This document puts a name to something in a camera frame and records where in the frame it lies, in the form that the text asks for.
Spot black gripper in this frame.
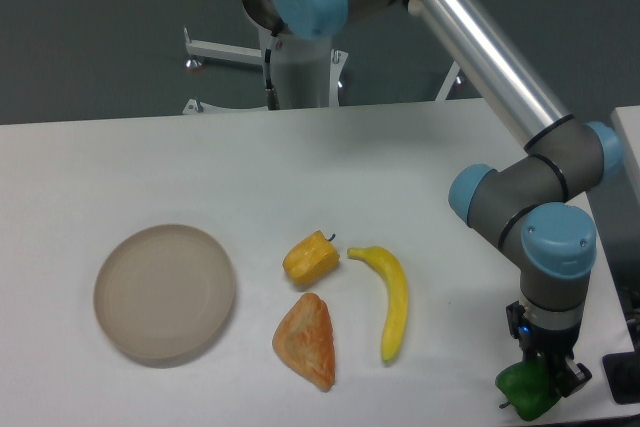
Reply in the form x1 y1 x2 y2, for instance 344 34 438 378
506 301 592 397

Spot green toy bell pepper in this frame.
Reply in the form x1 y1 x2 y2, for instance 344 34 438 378
495 357 560 422

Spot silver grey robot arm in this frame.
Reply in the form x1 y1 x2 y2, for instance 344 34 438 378
242 0 623 397

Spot yellow toy bell pepper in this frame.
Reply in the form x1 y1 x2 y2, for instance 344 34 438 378
282 230 340 286

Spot black device at edge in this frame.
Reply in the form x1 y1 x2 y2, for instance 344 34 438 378
602 352 639 405

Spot yellow toy banana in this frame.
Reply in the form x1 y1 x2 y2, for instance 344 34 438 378
347 246 409 364

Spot orange toy bread slice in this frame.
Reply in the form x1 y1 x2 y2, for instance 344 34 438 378
272 293 336 392

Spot white side table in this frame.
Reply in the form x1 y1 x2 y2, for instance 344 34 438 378
611 106 640 190

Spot beige round plate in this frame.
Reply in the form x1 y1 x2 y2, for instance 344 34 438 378
93 224 236 368

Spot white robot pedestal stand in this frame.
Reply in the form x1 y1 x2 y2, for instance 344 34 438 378
185 0 468 110

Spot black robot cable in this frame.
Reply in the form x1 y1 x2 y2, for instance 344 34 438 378
263 21 289 111

